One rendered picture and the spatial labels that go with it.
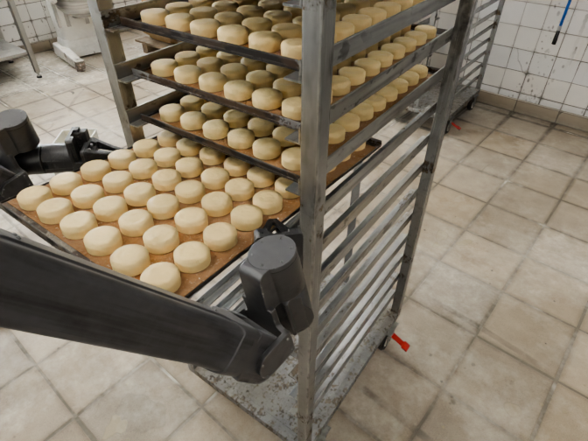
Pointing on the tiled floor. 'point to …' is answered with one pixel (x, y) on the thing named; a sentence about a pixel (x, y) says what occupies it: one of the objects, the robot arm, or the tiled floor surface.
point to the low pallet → (151, 44)
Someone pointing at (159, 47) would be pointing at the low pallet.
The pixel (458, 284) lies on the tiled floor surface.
